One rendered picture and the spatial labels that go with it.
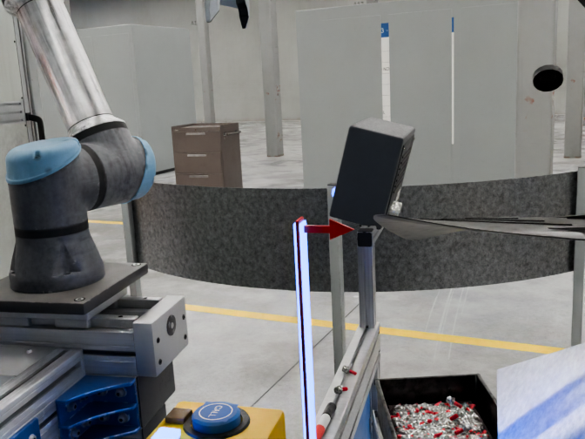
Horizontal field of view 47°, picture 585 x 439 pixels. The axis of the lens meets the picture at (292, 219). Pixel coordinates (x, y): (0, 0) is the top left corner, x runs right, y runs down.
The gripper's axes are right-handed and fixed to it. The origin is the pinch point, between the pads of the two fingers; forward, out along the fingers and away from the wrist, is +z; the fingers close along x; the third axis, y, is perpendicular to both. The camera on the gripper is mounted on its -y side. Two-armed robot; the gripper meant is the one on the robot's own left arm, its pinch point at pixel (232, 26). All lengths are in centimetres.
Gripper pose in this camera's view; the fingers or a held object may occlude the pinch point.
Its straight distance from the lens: 103.4
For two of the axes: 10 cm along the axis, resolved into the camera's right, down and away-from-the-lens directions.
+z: 0.5, 9.8, 2.1
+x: -2.6, 2.1, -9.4
